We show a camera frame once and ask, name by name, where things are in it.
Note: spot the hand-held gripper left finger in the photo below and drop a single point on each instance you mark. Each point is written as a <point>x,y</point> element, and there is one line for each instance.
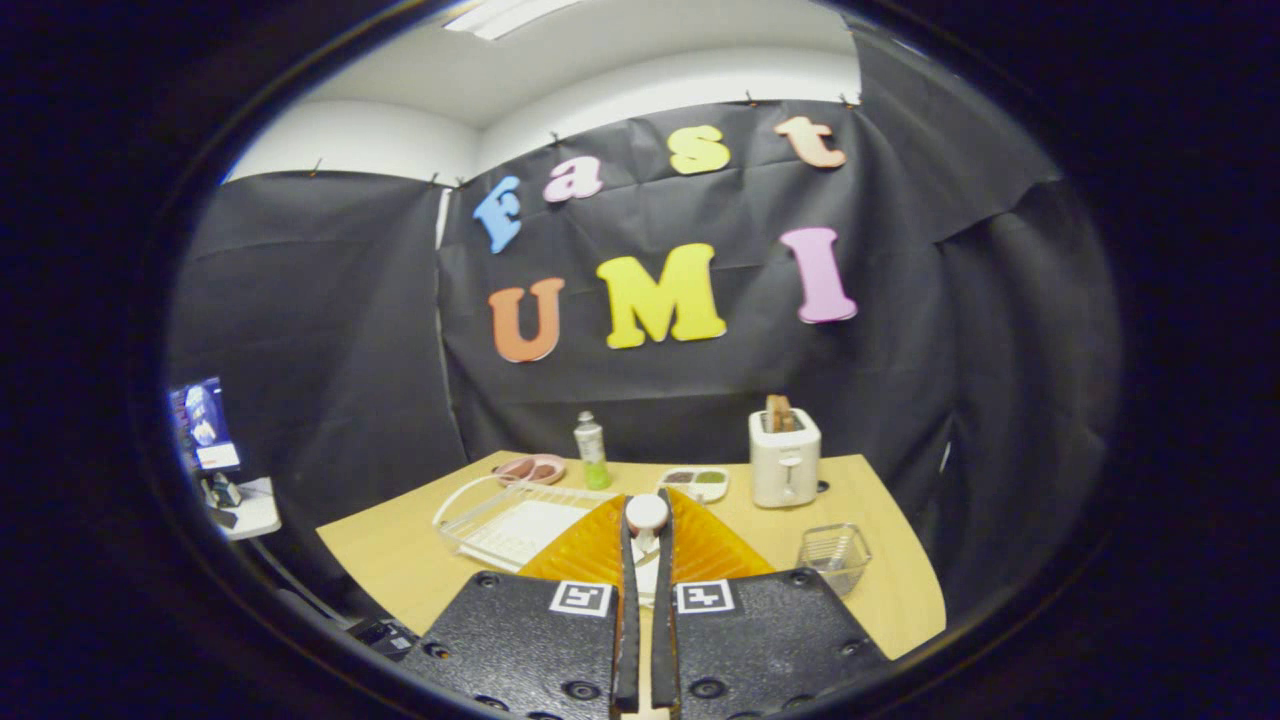
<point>628,620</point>

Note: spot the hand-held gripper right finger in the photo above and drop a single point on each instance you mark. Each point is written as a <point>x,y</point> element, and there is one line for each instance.
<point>664,620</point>

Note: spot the small white divided dish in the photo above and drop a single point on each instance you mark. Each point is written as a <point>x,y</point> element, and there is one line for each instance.
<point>693,484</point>

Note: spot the pink dish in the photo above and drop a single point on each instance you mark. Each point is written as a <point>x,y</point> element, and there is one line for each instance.
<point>528,469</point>

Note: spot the green drink bottle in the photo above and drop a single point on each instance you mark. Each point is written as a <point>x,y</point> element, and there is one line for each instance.
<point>592,450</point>

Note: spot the cream toaster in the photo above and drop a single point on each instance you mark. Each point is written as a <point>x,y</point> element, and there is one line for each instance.
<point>785,465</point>

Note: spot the brown bread slice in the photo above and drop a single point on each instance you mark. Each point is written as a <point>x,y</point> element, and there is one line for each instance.
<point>780,412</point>

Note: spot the white side table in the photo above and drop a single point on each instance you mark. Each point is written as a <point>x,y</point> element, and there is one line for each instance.
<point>258,515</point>

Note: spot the computer monitor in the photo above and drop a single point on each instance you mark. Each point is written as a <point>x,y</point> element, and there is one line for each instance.
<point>205,425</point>

